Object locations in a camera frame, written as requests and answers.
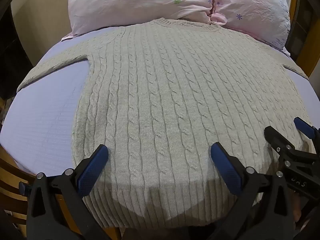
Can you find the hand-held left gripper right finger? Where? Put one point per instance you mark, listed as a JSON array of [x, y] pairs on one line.
[[225, 171]]

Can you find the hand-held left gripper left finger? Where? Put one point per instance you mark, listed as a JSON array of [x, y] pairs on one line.
[[92, 170]]

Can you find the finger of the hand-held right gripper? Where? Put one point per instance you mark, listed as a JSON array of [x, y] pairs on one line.
[[305, 128], [276, 138]]

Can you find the pink floral pillow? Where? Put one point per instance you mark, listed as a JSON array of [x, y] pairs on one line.
[[255, 7], [140, 2]]

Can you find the lavender bed sheet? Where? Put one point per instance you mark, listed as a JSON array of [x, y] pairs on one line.
[[45, 115]]

